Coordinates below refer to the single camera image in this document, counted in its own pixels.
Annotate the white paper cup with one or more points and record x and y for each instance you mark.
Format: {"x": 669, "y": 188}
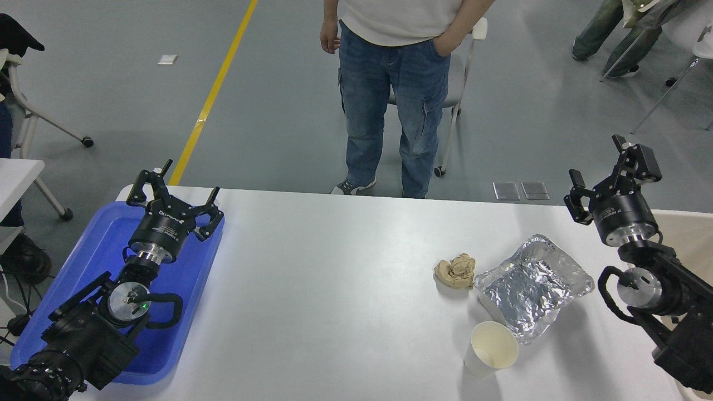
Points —
{"x": 493, "y": 345}

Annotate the crumpled silver foil tray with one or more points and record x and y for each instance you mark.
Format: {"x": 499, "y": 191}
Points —
{"x": 529, "y": 289}

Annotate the olive bag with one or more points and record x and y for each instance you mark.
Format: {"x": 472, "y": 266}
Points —
{"x": 649, "y": 11}

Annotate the grey office chair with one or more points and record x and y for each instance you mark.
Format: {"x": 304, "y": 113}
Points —
{"x": 458, "y": 83}

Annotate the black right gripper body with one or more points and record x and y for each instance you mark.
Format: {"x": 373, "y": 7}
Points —
{"x": 621, "y": 214}

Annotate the blue plastic tray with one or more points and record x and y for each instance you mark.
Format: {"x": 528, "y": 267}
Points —
{"x": 94, "y": 239}

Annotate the white paper scrap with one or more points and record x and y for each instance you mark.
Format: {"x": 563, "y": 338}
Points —
{"x": 167, "y": 59}

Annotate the white frame wheeled chair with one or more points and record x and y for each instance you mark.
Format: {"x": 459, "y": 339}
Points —
{"x": 28, "y": 120}

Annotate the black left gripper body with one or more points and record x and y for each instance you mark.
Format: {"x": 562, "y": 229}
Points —
{"x": 161, "y": 231}

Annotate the crumpled tan paper ball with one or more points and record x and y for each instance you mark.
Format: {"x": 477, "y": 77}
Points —
{"x": 457, "y": 271}

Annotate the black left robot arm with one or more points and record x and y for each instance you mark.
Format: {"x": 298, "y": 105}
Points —
{"x": 83, "y": 340}

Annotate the standing person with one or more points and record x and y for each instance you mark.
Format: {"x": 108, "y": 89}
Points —
{"x": 390, "y": 83}

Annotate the clear floor plate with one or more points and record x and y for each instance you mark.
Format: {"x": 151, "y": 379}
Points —
{"x": 506, "y": 191}
{"x": 535, "y": 190}

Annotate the small white side table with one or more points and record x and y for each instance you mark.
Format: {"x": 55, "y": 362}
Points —
{"x": 16, "y": 178}

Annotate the person's right hand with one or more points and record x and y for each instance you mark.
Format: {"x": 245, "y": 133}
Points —
{"x": 330, "y": 38}

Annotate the large pale dustbin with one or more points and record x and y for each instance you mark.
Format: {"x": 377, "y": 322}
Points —
{"x": 688, "y": 234}

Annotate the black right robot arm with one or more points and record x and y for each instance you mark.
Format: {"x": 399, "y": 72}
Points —
{"x": 679, "y": 295}

